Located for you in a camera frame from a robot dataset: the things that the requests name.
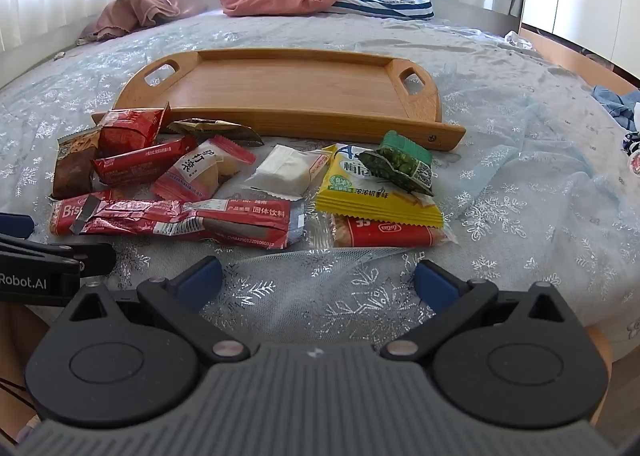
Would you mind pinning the green pea packet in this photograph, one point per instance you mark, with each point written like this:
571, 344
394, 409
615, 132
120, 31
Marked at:
405, 161

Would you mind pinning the gold and maroon small packet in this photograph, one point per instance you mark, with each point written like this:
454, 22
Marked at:
215, 129

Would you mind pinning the white crumpled plastic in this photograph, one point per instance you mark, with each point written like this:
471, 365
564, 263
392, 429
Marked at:
520, 40

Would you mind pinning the blue white striped pillow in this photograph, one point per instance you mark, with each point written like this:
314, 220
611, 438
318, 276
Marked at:
395, 6

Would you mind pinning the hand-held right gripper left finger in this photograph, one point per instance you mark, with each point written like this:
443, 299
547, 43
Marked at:
200, 281

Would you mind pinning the red white pastry packet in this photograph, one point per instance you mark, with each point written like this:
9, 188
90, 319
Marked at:
195, 171

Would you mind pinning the dusty pink crumpled cloth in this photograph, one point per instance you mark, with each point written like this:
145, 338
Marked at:
135, 11

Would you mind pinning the clear packet white cake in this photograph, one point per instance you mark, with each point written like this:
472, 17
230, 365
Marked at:
282, 171

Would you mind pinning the red caramel biscuit packet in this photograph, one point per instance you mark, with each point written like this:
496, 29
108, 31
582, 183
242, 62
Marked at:
62, 216
390, 233

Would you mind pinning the small round cup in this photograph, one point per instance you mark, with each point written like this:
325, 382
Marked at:
635, 164

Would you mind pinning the yellow cracker packet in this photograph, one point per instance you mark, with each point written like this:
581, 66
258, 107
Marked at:
360, 191

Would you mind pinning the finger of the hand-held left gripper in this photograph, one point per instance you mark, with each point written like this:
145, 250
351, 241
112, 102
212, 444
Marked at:
95, 256
15, 226

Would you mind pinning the red nut snack packet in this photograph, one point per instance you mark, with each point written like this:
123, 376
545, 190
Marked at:
127, 134

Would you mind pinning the brown chocolate snack packet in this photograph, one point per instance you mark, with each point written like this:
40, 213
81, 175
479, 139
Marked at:
72, 171

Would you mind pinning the light blue cloth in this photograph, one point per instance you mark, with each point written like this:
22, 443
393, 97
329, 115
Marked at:
617, 104

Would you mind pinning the dark blue patterned cloth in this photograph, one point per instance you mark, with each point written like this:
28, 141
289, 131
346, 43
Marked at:
632, 141

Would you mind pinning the long red stick packet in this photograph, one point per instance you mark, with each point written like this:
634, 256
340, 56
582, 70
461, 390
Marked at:
200, 223

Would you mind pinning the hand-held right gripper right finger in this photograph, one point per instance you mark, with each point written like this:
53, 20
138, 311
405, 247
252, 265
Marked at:
435, 281

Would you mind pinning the red chocolate bar packet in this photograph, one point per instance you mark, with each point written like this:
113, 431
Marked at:
135, 166

